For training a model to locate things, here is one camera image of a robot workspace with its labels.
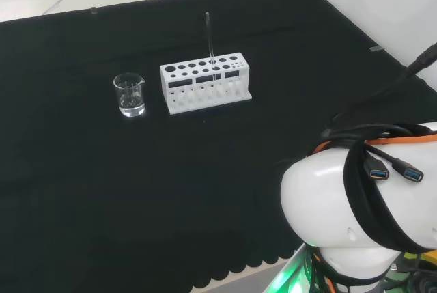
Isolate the black bench cloth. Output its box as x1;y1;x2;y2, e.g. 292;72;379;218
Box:
0;0;437;293

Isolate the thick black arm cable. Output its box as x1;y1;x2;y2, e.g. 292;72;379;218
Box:
322;42;437;139

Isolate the white test tube rack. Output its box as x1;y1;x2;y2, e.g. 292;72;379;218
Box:
159;52;253;115

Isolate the small clear glass beaker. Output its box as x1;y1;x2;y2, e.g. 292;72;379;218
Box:
113;72;147;118

